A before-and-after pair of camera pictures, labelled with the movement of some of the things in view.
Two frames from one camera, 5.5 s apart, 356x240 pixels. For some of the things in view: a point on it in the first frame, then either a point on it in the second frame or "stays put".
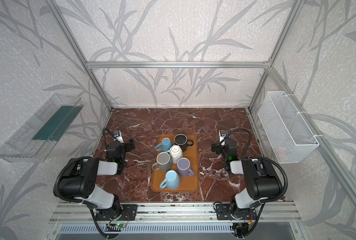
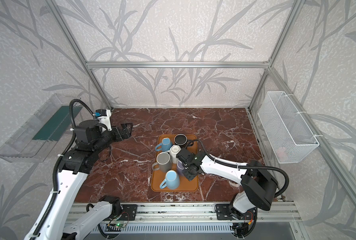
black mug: [181, 140] stays put
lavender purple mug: [183, 167] stays put
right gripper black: [217, 147] -> [188, 165]
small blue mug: [165, 145] stays put
